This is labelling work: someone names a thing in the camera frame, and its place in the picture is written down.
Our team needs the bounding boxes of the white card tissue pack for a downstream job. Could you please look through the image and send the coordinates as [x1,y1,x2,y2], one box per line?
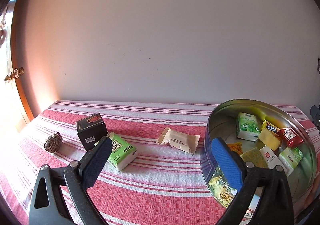
[259,146,287,176]

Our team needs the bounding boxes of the yellow green scouring sponge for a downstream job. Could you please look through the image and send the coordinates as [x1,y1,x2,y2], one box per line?
[240,148,268,169]

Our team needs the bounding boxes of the yellow sponge block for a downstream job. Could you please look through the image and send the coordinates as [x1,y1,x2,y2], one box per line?
[259,129,280,151]

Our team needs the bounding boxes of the orange snack packet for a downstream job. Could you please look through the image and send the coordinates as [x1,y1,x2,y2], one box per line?
[227,142,244,156]

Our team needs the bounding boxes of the brown braided rope ball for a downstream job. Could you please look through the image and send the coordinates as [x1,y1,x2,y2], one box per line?
[44,132,62,153]

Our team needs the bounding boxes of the round metal tin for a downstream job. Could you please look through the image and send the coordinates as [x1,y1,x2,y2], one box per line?
[200,99,318,215]

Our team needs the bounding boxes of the red ketchup sachet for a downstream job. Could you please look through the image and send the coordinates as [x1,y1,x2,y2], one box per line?
[278,127,304,149]

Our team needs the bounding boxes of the green tea tissue pack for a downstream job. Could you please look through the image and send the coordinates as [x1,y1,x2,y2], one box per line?
[236,112,260,142]

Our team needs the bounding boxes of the green white tissue pack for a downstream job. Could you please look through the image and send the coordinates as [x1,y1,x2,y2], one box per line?
[107,132,138,171]

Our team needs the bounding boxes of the yellow blue sachet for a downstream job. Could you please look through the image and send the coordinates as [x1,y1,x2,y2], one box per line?
[261,120,280,135]

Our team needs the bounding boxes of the black square gift box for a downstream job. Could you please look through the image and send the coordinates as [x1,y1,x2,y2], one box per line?
[76,113,108,151]

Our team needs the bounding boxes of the beige snack wrapper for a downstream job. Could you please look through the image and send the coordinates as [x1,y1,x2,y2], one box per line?
[157,127,200,155]

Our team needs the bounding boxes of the red white striped bedsheet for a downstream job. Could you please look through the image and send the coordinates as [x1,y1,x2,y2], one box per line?
[0,100,320,225]

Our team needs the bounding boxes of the wooden door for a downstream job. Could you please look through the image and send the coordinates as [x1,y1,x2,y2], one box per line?
[1,0,34,136]

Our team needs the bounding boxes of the brass door handle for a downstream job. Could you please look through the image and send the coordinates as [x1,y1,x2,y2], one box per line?
[4,67,24,84]

